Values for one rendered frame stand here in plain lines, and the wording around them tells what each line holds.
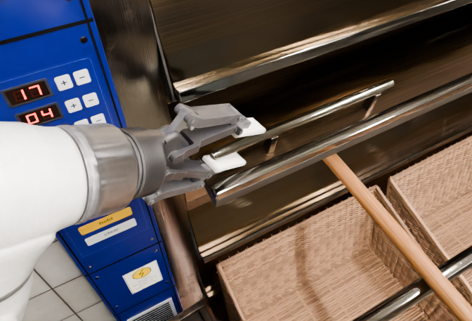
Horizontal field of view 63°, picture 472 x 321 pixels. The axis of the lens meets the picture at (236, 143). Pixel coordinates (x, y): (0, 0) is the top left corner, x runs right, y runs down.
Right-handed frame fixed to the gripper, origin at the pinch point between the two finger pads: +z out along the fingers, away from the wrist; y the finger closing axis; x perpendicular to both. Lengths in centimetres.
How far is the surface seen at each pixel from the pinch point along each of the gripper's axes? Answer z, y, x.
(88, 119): -15.1, 3.8, -12.4
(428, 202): 107, 23, 24
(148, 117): -4.6, 4.6, -12.9
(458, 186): 119, 15, 28
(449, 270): 29.3, 5.7, 33.1
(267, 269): 47, 50, 5
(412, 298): 21.9, 10.6, 31.6
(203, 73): -1.5, -5.6, -9.5
